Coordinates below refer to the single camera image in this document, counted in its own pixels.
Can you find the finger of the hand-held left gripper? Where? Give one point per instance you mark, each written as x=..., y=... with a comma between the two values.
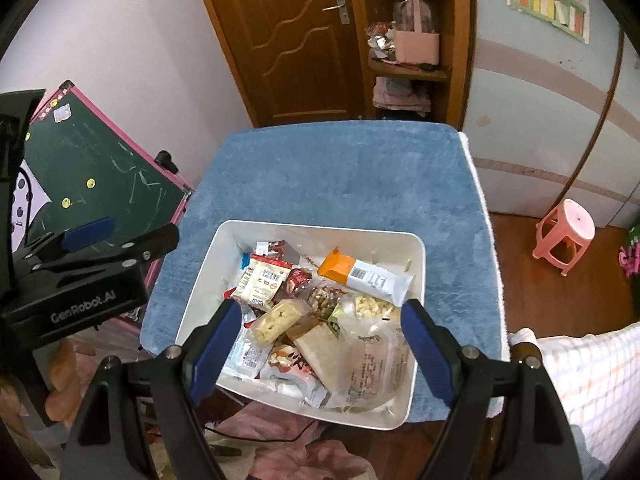
x=90, y=232
x=150, y=245

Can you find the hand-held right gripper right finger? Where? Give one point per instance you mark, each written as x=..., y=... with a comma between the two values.
x=427, y=355

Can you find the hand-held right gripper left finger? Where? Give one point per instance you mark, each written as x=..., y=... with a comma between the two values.
x=215, y=355

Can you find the white printed packet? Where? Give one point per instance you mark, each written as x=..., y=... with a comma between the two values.
x=247, y=350

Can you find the large white printed snack bag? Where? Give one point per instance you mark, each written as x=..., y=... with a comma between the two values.
x=375, y=365

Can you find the yellow cube snack packet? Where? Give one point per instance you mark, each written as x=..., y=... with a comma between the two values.
x=277, y=322

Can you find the pale yellow chips packet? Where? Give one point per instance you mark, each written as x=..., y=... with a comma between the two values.
x=375, y=307

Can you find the white red black snack packet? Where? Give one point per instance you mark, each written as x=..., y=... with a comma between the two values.
x=287, y=365

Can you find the white plastic tray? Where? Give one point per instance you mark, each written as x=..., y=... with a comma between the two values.
x=227, y=240

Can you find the cream packet with red edge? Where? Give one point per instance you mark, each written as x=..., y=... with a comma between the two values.
x=262, y=280

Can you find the green yellow snack packet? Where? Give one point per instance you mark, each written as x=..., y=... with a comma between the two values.
x=337, y=322

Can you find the long white bar packet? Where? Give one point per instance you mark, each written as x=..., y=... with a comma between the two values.
x=370, y=277

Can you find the beige cracker packet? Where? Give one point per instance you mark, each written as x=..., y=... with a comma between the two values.
x=320, y=355

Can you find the red-brown dried fruit packet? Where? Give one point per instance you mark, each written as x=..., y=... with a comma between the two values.
x=325, y=300

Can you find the white brown small packet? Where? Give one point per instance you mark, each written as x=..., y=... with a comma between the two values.
x=275, y=251

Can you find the pink floral cloth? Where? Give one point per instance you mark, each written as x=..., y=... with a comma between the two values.
x=310, y=460

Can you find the white checked blanket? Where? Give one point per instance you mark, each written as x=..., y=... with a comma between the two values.
x=600, y=385

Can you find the pink plastic stool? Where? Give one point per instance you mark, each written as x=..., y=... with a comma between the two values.
x=565, y=232

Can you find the blue fleece table mat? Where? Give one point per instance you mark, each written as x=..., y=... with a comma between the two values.
x=325, y=175

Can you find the pink toy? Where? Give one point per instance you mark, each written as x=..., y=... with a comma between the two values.
x=630, y=260

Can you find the wooden door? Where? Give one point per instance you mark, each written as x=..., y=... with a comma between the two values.
x=290, y=45

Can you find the folded pink cloth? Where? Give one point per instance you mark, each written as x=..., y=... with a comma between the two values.
x=400, y=94

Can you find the pile of shiny wrappers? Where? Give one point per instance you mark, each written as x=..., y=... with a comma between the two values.
x=381, y=42

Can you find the wooden shelf unit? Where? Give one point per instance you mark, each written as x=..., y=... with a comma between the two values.
x=457, y=35

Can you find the green chalkboard pink frame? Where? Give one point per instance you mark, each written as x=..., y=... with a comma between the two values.
x=100, y=160

